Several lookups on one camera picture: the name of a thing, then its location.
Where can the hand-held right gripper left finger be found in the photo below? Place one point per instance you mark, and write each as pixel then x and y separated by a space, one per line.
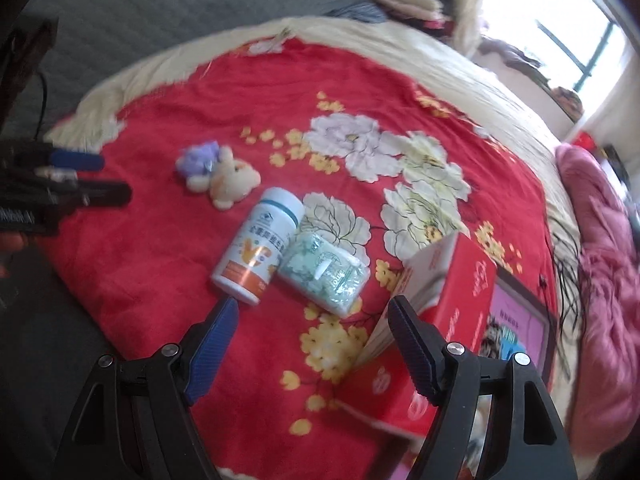
pixel 212 355

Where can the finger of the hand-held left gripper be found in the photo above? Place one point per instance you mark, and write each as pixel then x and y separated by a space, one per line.
pixel 105 194
pixel 80 160

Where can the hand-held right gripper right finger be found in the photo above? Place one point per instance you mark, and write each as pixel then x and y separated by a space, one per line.
pixel 415 355

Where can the red tissue pack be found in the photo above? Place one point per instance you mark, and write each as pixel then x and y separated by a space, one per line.
pixel 450 285

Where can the white pill bottle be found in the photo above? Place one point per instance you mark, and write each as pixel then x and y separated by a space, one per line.
pixel 255 250

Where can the white vitamin bottle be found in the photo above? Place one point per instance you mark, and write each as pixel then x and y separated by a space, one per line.
pixel 320 270

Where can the beige plush toy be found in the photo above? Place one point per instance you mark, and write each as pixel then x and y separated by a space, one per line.
pixel 232 180

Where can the dark grey tray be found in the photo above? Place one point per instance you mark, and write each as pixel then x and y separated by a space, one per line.
pixel 547 330

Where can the person's left hand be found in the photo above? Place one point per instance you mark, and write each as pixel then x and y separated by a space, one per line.
pixel 10 242

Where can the red floral blanket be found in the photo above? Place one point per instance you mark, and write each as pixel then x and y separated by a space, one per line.
pixel 150 260

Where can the pink and blue book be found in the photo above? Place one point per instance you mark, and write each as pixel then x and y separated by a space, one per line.
pixel 510 305

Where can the grey quilted headboard cover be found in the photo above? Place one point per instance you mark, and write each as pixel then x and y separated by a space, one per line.
pixel 150 10

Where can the pink duvet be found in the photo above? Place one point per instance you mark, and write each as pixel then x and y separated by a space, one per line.
pixel 605 260

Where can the small red box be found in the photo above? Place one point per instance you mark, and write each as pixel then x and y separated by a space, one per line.
pixel 585 140

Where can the cream bed sheet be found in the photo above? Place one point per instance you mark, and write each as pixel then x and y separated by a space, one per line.
pixel 400 50

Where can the blue patterned cloth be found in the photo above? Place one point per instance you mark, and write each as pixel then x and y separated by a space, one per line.
pixel 360 11

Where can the clothes on windowsill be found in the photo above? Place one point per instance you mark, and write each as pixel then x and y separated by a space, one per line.
pixel 510 52

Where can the white curtain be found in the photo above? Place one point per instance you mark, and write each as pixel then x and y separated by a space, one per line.
pixel 475 10

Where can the pile of folded clothes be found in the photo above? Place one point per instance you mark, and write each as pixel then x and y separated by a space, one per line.
pixel 405 2

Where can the window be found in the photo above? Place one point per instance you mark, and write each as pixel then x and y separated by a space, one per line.
pixel 600 50

